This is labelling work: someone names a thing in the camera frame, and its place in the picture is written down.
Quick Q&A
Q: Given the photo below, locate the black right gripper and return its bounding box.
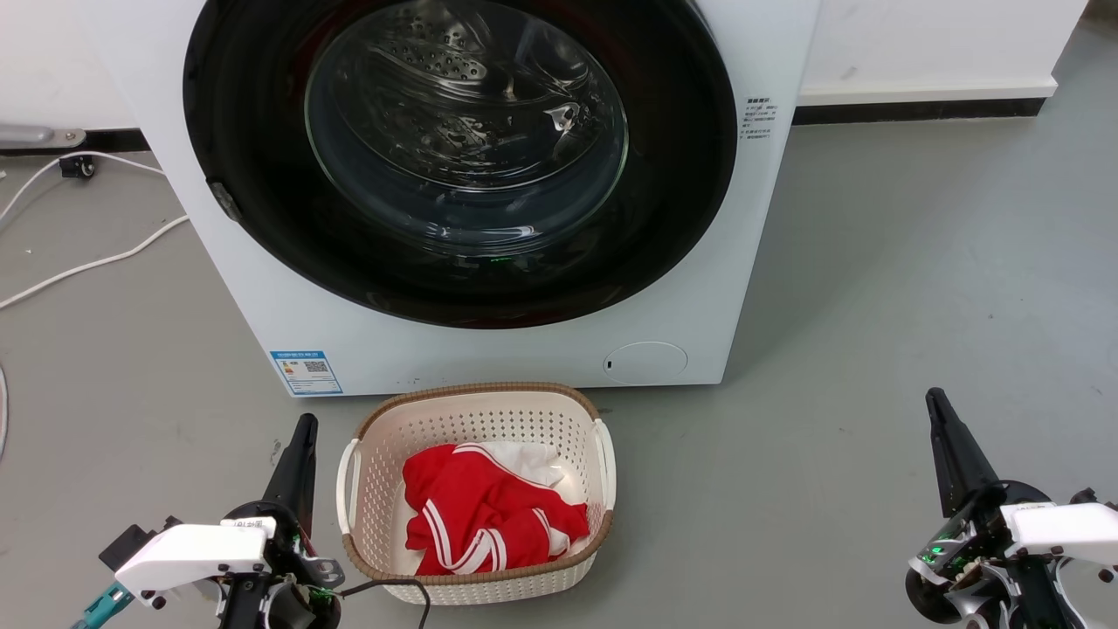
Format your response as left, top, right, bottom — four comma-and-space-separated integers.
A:
904, 387, 1086, 629

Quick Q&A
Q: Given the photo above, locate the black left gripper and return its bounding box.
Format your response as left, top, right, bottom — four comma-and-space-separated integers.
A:
218, 413, 344, 629

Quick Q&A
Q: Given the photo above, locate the black round glass washer door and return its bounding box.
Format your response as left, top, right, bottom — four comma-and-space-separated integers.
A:
182, 0, 739, 330

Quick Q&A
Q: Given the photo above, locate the white front-load washing machine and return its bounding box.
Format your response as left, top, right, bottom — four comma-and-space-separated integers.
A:
74, 0, 822, 398

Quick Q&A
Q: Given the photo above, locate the blue energy label sticker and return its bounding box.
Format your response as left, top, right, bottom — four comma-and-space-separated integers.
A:
269, 350, 344, 397

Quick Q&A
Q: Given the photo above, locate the cream perforated laundry basket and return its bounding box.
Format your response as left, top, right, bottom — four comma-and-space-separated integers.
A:
336, 382, 618, 606

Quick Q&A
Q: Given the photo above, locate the red garment with white stripes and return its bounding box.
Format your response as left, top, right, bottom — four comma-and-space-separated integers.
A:
402, 443, 591, 577

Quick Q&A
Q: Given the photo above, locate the round filter cover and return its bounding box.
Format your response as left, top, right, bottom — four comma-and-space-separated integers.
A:
604, 341, 689, 385

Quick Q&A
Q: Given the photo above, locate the grey metal furniture foot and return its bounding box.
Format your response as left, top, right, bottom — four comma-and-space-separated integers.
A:
0, 123, 87, 150

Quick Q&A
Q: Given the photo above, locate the thick white floor cable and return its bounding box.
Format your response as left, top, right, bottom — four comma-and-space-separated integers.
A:
0, 215, 190, 311

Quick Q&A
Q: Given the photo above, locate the thin white floor cable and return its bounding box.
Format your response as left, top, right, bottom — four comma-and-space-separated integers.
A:
0, 151, 167, 224

